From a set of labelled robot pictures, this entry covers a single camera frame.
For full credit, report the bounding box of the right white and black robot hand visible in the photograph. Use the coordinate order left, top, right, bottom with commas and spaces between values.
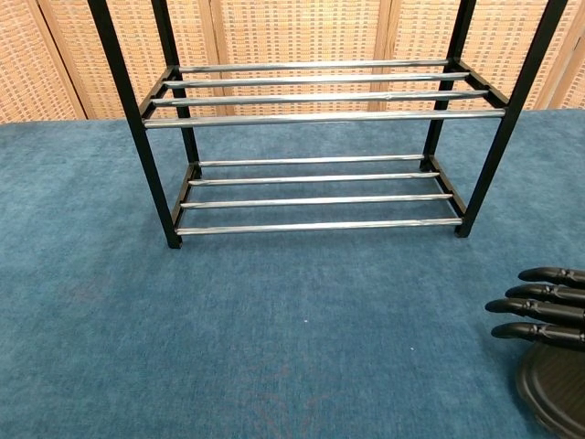
484, 266, 585, 353

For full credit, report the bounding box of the black shoe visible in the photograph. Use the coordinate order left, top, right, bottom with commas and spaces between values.
515, 343, 585, 434

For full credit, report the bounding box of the black and chrome shoe rack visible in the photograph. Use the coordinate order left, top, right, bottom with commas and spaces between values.
86, 0, 570, 251

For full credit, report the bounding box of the blue carpet table cover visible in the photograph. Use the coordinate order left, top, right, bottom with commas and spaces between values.
0, 107, 585, 439

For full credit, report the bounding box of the bamboo folding screen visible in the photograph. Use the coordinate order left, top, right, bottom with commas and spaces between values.
0, 0, 585, 125

